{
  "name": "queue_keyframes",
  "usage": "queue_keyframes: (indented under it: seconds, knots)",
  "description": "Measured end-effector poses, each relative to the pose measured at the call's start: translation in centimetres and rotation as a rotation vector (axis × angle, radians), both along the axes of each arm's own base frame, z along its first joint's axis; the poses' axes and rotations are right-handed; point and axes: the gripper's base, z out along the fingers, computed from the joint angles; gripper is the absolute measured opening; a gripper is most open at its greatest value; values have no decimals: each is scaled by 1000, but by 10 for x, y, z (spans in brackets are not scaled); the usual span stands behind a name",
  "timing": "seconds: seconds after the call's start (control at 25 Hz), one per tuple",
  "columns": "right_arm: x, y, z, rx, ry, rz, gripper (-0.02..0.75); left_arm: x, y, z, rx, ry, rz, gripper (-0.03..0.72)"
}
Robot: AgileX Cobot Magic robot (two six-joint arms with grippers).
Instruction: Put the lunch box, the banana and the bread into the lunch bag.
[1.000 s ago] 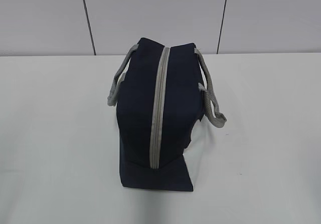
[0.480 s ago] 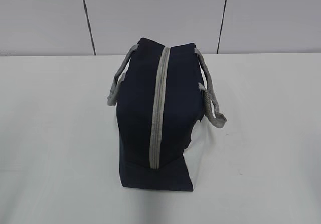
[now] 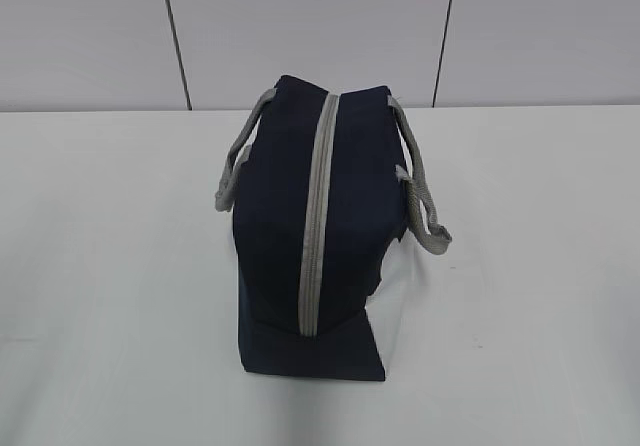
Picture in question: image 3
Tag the navy blue lunch bag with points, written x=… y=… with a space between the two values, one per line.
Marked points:
x=329 y=199

